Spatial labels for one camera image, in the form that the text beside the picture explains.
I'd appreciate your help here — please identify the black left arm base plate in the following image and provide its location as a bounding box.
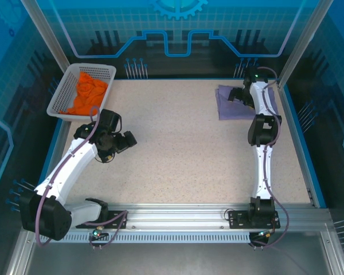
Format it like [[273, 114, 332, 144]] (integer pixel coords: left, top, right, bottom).
[[76, 210, 128, 230]]

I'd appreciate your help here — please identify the steel front tray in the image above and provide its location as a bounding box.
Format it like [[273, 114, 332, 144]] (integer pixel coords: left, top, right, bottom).
[[5, 223, 344, 275]]

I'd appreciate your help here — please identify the small connector with green light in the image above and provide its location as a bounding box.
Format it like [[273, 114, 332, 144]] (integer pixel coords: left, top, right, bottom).
[[256, 229, 276, 240], [88, 226, 108, 240]]

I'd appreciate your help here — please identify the slotted grey cable duct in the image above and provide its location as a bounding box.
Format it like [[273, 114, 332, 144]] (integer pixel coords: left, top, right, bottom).
[[34, 231, 252, 244]]

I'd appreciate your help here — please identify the purple t-shirt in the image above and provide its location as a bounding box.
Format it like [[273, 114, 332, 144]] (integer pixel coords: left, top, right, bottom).
[[214, 84, 279, 121]]

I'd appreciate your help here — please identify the orange t-shirt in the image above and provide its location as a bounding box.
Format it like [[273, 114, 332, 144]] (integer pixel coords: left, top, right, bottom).
[[58, 71, 109, 115]]

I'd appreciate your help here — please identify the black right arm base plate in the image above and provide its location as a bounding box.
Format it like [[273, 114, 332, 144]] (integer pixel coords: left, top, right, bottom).
[[228, 210, 282, 230]]

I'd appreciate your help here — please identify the aluminium frame post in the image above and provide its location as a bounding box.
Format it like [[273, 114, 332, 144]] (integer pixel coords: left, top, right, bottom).
[[20, 0, 73, 76], [276, 0, 336, 89]]

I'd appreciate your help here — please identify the white plastic basket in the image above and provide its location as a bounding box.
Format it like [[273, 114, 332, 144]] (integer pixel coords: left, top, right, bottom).
[[46, 63, 118, 123]]

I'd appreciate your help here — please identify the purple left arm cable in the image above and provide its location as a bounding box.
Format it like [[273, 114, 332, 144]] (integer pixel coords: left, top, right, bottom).
[[36, 105, 130, 250]]

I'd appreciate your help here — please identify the aluminium mounting rail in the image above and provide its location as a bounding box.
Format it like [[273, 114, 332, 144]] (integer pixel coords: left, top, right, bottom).
[[25, 202, 333, 230]]

